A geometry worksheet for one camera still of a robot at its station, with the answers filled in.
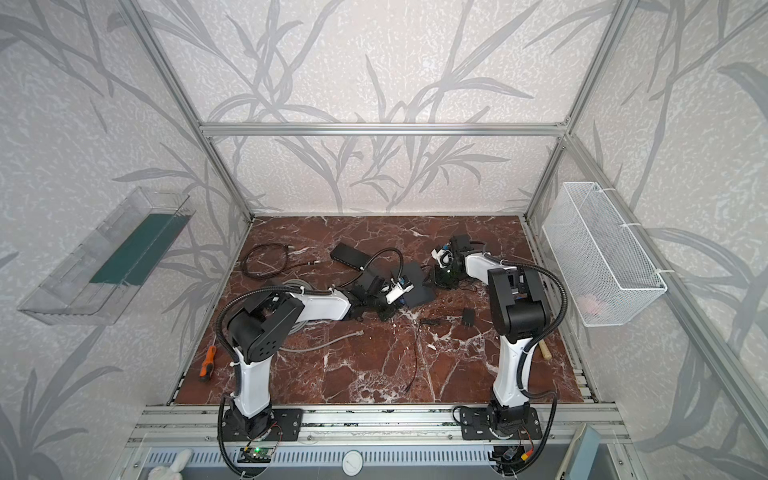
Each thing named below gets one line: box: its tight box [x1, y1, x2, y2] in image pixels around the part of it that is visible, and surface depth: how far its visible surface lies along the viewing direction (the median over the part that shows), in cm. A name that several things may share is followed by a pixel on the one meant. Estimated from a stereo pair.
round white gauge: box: [341, 449, 364, 477], surface depth 70 cm
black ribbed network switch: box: [330, 242, 372, 271], surface depth 110 cm
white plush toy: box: [148, 449, 192, 480], surface depth 66 cm
